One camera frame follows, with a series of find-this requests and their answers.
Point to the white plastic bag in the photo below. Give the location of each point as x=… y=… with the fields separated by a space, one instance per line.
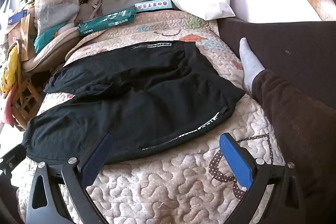
x=5 y=11

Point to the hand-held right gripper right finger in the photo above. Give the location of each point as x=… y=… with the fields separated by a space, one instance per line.
x=237 y=161

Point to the dark brown upholstered panel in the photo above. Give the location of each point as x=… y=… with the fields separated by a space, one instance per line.
x=288 y=50

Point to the clear plastic bag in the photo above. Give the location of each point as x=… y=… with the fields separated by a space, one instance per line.
x=55 y=8

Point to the quilted patterned blanket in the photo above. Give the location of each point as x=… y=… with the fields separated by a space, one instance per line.
x=170 y=187

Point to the yellow cloth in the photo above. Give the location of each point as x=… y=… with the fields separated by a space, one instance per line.
x=10 y=69

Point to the teal cloth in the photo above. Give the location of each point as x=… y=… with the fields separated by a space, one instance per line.
x=43 y=40

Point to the beige cushion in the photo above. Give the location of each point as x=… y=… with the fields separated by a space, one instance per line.
x=52 y=53

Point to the brown paper bag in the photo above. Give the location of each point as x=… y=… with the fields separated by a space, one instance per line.
x=26 y=35

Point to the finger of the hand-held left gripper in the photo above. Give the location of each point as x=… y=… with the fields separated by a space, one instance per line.
x=14 y=155

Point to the brown cloth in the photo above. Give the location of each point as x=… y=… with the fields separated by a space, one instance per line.
x=88 y=10

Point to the black pants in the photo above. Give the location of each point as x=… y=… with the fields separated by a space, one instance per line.
x=144 y=108

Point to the blue box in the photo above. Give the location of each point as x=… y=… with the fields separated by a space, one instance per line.
x=17 y=16

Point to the wooden stool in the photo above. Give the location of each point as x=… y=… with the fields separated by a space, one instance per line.
x=26 y=106

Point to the green paper pack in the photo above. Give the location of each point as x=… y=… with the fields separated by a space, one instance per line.
x=107 y=20

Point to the person's white socked foot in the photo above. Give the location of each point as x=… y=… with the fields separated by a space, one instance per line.
x=250 y=64

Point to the teal box with shapes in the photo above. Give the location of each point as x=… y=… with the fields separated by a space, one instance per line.
x=152 y=5

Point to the person's brown trouser leg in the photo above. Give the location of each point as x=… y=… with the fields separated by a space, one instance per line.
x=294 y=121

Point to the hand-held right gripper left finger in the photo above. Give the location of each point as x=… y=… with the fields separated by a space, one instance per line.
x=97 y=158

